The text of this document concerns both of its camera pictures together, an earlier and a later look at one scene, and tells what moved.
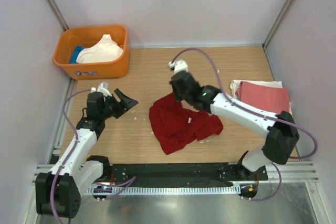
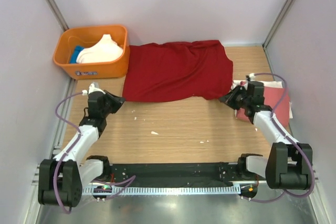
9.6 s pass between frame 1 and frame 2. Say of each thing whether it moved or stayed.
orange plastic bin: stayed
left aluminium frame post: stayed
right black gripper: moved
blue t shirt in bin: stayed
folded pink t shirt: stayed
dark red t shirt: moved
